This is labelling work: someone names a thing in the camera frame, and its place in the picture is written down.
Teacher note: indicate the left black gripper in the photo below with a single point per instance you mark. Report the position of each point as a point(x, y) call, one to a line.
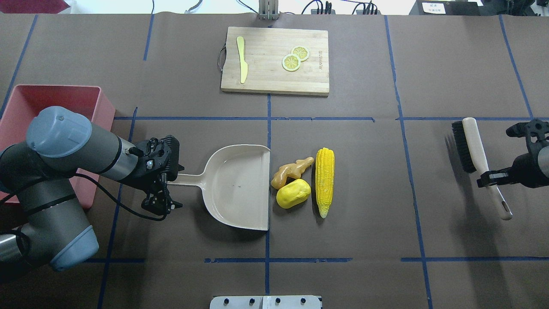
point(143, 180)

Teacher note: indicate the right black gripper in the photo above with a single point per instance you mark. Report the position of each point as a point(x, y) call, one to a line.
point(526, 169)

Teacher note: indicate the beige black hand brush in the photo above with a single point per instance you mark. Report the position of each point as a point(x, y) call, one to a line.
point(472, 156)

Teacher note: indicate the beige plastic dustpan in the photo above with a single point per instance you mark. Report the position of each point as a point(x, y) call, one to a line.
point(235, 186)

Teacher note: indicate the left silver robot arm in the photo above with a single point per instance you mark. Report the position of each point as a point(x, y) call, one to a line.
point(60, 236)

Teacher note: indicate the pink plastic bin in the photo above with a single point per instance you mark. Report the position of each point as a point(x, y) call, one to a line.
point(60, 130)

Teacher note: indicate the yellow toy potato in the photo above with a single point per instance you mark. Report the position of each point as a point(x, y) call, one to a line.
point(293, 194)

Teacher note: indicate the brown toy ginger root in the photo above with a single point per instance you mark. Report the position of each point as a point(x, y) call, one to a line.
point(293, 171)

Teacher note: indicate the yellow plastic knife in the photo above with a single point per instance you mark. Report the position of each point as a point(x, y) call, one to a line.
point(242, 62)

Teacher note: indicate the yellow toy corn cob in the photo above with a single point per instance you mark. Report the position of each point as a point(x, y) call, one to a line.
point(324, 180)

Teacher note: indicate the wooden cutting board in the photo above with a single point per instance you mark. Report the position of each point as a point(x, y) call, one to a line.
point(264, 50)

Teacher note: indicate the black power box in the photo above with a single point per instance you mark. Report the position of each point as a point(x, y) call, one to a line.
point(445, 7)

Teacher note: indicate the lemon slice near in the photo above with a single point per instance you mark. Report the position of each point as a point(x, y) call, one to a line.
point(291, 62)

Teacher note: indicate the lemon slice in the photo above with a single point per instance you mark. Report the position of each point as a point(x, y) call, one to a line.
point(291, 62)
point(301, 52)

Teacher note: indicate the lemon slice far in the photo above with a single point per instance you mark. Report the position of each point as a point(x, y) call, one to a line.
point(301, 52)

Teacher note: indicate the pink cloth on stand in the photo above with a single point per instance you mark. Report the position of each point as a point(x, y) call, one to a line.
point(33, 6)

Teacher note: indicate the white camera support pole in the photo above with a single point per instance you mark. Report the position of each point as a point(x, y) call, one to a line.
point(267, 302)

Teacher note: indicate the silver metal frame post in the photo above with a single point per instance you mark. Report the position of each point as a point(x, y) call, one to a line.
point(268, 10)

